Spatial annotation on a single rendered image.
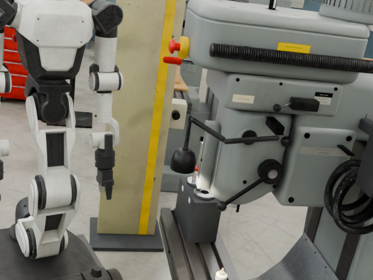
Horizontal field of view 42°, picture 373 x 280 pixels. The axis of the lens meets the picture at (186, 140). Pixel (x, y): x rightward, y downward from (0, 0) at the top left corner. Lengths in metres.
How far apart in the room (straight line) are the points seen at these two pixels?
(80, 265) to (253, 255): 1.65
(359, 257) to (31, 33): 1.35
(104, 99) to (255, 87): 0.94
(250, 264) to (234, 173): 2.23
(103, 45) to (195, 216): 0.78
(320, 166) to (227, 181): 0.27
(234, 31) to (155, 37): 1.88
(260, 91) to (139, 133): 2.03
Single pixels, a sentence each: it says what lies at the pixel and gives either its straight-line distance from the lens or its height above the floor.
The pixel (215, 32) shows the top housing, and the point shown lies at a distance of 1.21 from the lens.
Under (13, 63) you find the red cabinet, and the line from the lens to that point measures 6.03.
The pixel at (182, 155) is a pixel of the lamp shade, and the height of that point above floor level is 1.48.
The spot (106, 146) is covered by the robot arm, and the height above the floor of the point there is 1.19.
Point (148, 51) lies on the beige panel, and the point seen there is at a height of 1.39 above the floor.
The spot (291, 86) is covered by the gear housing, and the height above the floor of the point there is 1.71.
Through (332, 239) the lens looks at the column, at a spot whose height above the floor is 1.17.
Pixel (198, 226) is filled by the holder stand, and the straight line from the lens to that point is 1.95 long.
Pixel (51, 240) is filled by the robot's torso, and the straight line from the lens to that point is 2.25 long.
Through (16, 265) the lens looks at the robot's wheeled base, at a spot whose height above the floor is 0.57.
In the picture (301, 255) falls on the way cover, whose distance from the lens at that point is 1.88.
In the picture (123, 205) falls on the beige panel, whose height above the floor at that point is 0.27.
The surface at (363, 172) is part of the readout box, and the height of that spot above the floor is 1.56.
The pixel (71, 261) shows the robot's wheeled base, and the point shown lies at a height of 0.57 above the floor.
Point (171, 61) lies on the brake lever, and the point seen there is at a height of 1.70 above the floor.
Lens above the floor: 2.00
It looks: 21 degrees down
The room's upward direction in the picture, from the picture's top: 9 degrees clockwise
